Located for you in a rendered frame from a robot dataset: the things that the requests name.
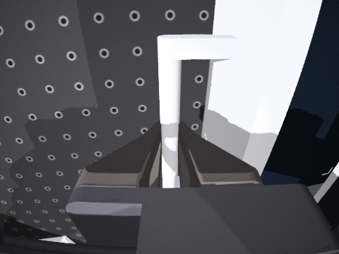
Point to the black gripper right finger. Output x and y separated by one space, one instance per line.
203 164

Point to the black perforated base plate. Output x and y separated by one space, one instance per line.
78 80

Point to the white gel imager box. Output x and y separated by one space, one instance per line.
274 73

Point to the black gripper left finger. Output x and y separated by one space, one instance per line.
136 163

